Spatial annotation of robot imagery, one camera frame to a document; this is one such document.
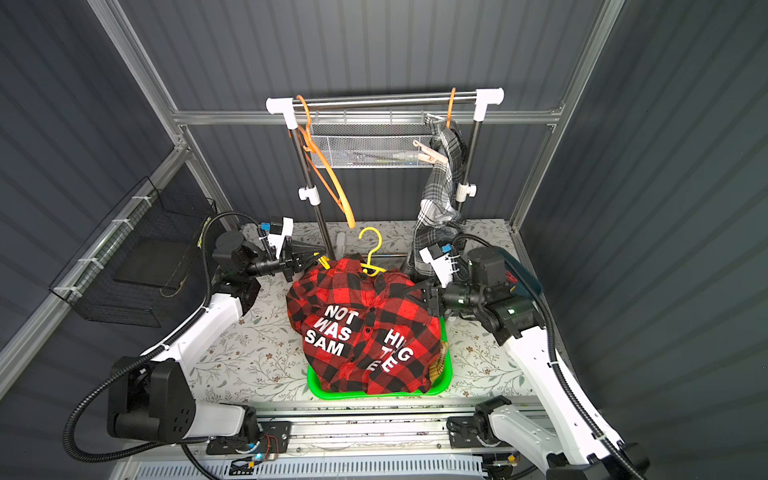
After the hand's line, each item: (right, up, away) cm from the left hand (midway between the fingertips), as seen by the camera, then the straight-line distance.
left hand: (328, 254), depth 69 cm
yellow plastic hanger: (+10, -3, -2) cm, 11 cm away
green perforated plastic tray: (-4, -33, +3) cm, 34 cm away
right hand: (+20, -8, -4) cm, 22 cm away
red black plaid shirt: (+8, -19, +3) cm, 21 cm away
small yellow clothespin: (-1, -2, +2) cm, 3 cm away
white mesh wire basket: (+7, +46, +54) cm, 71 cm away
